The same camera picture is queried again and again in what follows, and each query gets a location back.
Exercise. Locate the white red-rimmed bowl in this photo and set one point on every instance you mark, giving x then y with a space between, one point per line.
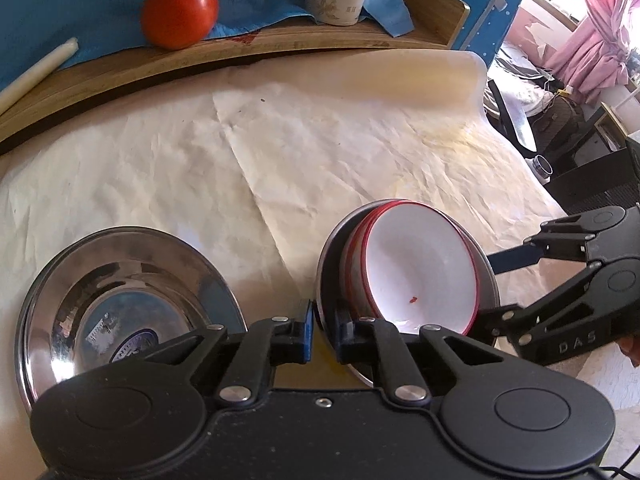
351 279
416 269

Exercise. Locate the wooden shelf board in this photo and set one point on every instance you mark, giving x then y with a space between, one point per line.
72 91

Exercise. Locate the cream paper table cover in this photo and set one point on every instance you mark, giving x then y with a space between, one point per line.
255 166

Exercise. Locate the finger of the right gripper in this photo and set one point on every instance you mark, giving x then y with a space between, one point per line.
515 258

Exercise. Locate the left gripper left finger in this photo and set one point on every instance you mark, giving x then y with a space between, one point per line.
268 344

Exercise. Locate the pink curtain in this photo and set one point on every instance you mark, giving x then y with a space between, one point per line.
594 58

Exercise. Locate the white rolling pin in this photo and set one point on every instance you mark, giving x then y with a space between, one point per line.
36 73

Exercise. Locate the person's right hand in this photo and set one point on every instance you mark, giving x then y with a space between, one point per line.
630 347

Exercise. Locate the steel plate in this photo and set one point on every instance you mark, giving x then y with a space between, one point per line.
111 294

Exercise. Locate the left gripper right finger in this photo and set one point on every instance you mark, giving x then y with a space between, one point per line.
394 358

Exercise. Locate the red tomato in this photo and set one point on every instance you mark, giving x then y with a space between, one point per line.
177 24

